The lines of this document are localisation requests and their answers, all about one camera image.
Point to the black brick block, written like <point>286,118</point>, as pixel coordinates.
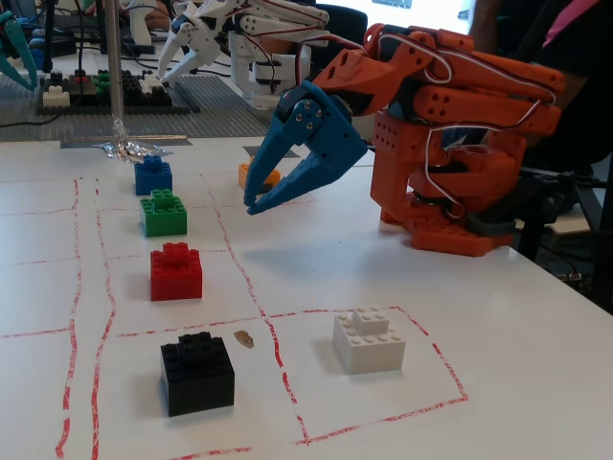
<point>198,378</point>

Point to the grey studded baseplate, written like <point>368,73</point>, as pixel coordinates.
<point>211,122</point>

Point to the black table clamp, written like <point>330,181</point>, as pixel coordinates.
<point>491,224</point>

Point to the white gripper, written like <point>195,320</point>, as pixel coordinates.
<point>188,30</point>

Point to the blue brick block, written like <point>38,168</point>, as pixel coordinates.
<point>153,177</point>

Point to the red brick block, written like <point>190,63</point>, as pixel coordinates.
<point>176,278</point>

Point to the black brick pile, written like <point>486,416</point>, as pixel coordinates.
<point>134,91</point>

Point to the grey tape strip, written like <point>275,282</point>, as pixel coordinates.
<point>86,142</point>

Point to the small white brick block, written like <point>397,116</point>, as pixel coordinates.
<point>56,97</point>

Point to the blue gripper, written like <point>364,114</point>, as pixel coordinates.
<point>322,139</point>

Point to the person in dark shirt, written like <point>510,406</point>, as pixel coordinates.
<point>574,57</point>

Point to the yellow brick block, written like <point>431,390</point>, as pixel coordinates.
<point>243,173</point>

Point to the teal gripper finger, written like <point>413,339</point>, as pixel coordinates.
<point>7,63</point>
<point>21,50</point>

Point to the small brown scrap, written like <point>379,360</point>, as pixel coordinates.
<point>244,338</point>

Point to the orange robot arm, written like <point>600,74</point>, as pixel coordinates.
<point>460,100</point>

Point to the green brick block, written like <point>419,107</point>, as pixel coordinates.
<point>163,218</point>

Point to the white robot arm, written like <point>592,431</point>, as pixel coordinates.
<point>268,43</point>

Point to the small green brick stack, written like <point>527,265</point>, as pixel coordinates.
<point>102,82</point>

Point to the white robot part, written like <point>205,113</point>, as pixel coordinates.
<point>141,26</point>

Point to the crumpled aluminium foil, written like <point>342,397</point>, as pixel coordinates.
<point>134,149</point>

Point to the metal pole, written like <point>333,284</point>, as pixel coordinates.
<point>115,57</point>

